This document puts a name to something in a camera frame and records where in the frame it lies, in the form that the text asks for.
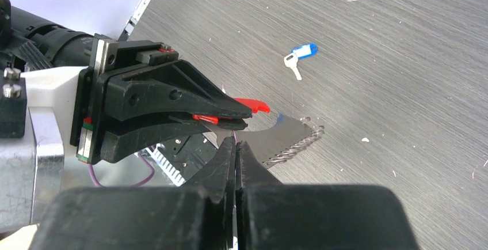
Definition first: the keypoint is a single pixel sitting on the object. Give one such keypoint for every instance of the blue tagged key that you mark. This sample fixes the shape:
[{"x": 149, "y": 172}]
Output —
[{"x": 297, "y": 53}]

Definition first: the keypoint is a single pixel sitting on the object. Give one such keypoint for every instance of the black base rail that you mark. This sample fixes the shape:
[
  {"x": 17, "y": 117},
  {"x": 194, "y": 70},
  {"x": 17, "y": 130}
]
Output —
[{"x": 182, "y": 158}]

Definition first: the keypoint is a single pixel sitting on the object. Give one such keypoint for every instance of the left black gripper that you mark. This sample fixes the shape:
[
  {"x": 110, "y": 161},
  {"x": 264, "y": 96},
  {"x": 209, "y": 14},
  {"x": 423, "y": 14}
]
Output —
[{"x": 123, "y": 82}]

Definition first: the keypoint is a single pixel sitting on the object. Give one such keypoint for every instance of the red handled metal keyring holder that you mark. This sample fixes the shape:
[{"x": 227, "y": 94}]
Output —
[{"x": 275, "y": 145}]

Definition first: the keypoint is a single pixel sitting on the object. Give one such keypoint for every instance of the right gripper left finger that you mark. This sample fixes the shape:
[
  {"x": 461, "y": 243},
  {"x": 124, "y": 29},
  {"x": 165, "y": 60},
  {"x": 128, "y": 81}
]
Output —
[{"x": 195, "y": 215}]

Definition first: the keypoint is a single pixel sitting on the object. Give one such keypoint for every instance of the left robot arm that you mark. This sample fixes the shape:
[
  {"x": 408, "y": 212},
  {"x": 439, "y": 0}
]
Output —
[{"x": 32, "y": 43}]

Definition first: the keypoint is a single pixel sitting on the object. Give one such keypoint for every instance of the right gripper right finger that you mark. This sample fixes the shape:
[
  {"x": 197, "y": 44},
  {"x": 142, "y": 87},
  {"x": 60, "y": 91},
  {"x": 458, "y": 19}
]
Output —
[{"x": 273, "y": 215}]

